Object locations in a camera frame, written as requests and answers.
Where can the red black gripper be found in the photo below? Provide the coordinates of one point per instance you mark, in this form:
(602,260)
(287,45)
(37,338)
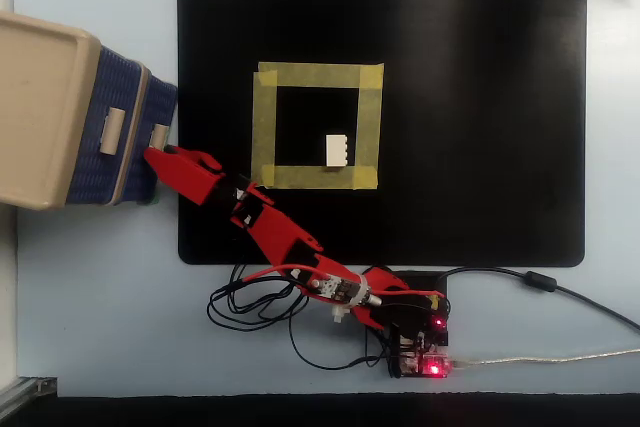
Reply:
(245,192)

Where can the white cube block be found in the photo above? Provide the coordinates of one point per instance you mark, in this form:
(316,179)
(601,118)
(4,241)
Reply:
(336,150)

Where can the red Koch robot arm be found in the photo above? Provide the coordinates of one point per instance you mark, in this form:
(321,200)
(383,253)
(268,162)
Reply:
(280,237)

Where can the beige plastic drawer cabinet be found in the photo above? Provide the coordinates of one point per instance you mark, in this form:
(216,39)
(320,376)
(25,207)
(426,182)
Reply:
(35,112)

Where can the yellow power connector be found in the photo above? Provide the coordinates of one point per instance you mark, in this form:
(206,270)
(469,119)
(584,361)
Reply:
(434,303)

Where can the black rectangular table mat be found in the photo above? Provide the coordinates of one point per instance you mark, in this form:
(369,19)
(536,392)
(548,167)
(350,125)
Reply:
(475,122)

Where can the controller board with LEDs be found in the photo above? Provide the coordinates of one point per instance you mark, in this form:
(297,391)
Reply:
(430,364)

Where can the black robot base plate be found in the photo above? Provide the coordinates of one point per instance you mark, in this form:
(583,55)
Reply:
(425,282)

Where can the aluminium profile rail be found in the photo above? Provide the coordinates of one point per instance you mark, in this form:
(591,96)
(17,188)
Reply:
(25,392)

